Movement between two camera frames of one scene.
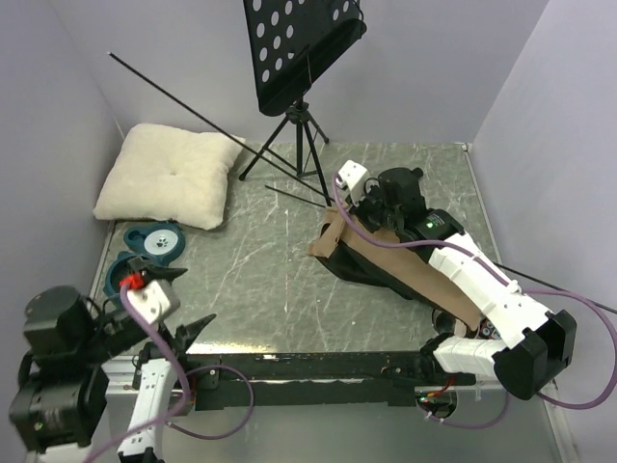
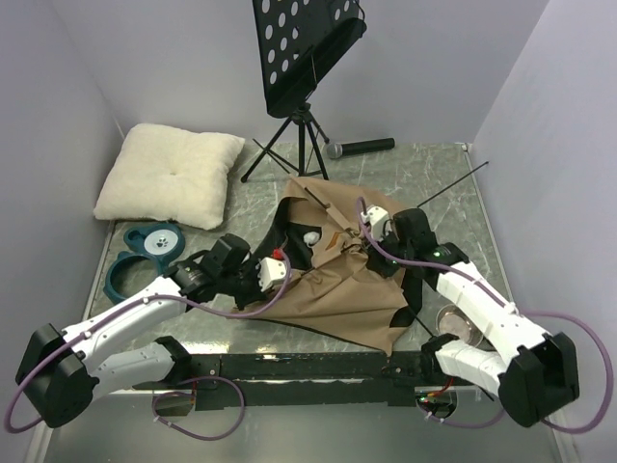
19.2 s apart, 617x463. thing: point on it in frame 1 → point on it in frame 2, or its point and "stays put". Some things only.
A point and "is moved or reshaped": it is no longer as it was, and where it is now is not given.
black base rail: [322, 380] stays put
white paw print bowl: [160, 241] stays put
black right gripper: [360, 207] → [376, 262]
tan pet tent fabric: [406, 273] is moved or reshaped
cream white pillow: [169, 175] stays put
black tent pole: [118, 59] → [329, 206]
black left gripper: [183, 333] → [256, 291]
